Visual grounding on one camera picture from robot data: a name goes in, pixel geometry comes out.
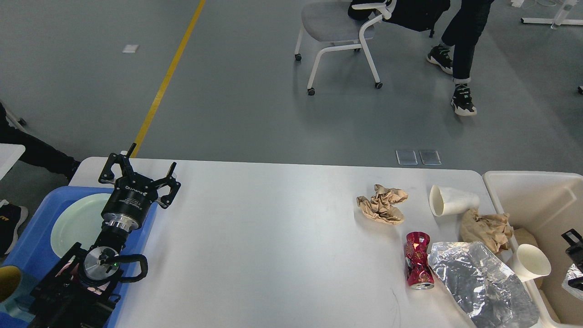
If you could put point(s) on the foil piece under arm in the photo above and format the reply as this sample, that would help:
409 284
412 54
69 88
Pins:
484 287

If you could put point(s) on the crumpled napkin by bin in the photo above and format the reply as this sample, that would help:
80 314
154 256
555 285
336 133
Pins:
493 230

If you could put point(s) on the light green plate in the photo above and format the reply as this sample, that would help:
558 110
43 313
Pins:
81 222

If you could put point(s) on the person black sneakers right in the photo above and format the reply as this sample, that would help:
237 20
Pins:
454 54

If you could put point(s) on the teal mug yellow inside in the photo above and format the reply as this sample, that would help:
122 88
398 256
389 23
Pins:
15 293

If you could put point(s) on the red small packet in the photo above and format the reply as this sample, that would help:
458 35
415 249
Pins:
418 272

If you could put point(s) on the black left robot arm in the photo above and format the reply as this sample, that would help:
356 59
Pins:
78 292

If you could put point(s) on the aluminium foil sheet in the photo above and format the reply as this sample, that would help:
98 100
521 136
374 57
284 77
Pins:
573 282

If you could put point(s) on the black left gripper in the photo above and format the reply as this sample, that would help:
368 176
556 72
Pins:
130 202

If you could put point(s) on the person dark clothing left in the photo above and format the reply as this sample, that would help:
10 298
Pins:
37 153

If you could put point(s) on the white grey office chair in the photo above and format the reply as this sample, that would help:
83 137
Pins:
328 22

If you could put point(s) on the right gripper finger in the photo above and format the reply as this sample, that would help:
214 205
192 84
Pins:
575 250

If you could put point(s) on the black backpack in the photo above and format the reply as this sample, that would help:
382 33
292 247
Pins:
417 15

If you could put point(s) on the white paper cup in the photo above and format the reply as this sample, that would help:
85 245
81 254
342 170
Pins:
528 262
449 201

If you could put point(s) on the crumpled brown napkin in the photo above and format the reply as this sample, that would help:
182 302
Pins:
381 206

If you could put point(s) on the beige plastic bin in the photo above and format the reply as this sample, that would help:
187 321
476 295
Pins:
546 204

